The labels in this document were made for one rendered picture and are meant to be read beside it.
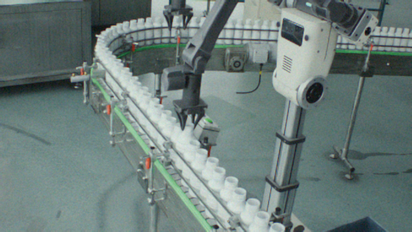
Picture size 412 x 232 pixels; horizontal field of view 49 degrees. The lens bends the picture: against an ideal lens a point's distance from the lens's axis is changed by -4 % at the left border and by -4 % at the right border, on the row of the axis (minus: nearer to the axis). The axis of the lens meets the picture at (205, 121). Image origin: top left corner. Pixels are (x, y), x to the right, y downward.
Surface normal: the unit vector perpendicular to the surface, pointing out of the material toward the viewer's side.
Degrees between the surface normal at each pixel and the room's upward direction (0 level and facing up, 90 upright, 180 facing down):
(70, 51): 90
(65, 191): 0
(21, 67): 90
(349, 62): 90
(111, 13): 90
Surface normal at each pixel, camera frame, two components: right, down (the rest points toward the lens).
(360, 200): 0.08, -0.89
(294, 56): -0.88, 0.15
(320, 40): 0.47, 0.43
